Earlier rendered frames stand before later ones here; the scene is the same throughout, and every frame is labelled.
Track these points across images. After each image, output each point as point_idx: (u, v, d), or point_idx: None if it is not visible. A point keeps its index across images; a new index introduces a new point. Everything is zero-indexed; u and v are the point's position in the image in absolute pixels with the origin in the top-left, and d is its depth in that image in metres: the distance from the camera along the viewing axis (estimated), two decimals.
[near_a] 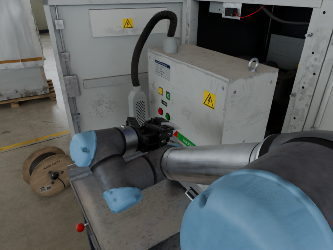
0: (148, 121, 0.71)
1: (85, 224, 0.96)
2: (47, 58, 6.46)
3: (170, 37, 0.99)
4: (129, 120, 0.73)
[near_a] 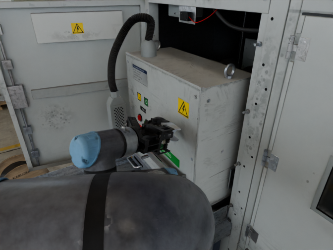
0: (148, 122, 0.71)
1: None
2: None
3: (147, 40, 0.94)
4: (129, 120, 0.73)
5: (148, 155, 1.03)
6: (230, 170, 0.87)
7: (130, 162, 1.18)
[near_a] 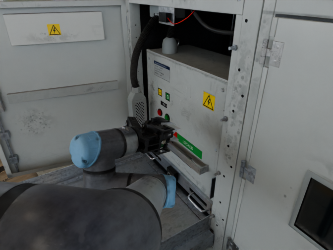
0: (148, 122, 0.71)
1: None
2: None
3: (169, 38, 0.98)
4: (129, 120, 0.73)
5: (169, 148, 1.07)
6: (211, 179, 0.83)
7: (146, 154, 1.24)
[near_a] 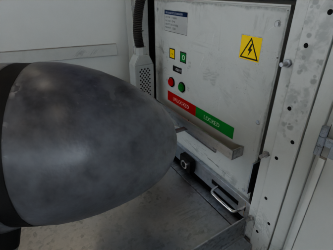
0: None
1: None
2: None
3: None
4: None
5: (184, 128, 0.81)
6: (251, 165, 0.57)
7: None
